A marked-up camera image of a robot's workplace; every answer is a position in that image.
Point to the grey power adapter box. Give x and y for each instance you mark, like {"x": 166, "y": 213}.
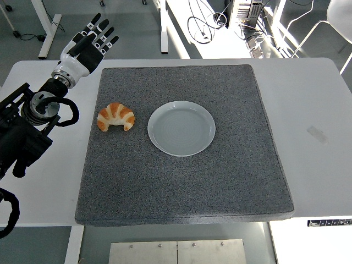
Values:
{"x": 255, "y": 50}

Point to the grey metal plate with screws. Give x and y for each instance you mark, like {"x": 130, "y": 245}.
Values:
{"x": 176, "y": 253}

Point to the golden croissant bread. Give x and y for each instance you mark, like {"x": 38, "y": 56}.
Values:
{"x": 115, "y": 115}

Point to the grey speckled square mat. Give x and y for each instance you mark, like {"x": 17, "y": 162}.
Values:
{"x": 181, "y": 187}

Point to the table height control panel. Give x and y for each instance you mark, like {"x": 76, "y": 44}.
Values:
{"x": 330, "y": 222}

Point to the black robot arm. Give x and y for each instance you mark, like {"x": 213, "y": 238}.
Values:
{"x": 19, "y": 137}

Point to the white narrow desk leg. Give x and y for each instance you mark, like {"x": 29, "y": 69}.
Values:
{"x": 164, "y": 30}

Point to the white chair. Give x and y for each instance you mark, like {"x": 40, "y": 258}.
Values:
{"x": 336, "y": 19}

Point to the round pale grey plate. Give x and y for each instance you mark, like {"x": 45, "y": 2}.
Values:
{"x": 181, "y": 129}

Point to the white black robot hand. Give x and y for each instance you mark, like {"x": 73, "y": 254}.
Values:
{"x": 72, "y": 66}

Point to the white desk leg with foot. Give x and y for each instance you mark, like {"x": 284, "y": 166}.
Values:
{"x": 49, "y": 30}

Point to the clear tape patch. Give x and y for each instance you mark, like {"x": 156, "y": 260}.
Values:
{"x": 317, "y": 134}

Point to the white table leg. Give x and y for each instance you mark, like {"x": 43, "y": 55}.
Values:
{"x": 73, "y": 244}

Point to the computer tower case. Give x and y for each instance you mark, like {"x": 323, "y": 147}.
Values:
{"x": 243, "y": 12}

